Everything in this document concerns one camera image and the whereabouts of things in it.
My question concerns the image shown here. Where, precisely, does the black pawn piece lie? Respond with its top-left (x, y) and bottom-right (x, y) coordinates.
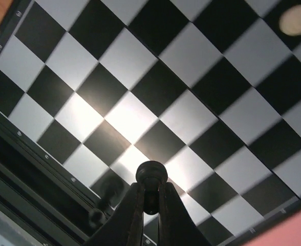
top-left (136, 160), bottom-right (168, 215)

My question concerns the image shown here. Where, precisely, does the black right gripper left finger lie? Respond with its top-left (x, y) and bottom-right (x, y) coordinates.
top-left (84, 182), bottom-right (144, 246)

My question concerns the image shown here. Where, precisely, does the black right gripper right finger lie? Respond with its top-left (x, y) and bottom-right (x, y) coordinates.
top-left (158, 182), bottom-right (210, 246)

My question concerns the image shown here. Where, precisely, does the pink tray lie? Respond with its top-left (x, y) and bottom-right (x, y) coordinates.
top-left (245, 211), bottom-right (301, 246)

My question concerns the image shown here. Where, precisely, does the white pawn piece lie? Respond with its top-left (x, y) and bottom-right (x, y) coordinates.
top-left (279, 5), bottom-right (301, 36)

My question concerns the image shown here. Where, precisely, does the black white chess board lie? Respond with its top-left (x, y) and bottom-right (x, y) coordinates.
top-left (0, 1), bottom-right (301, 245)

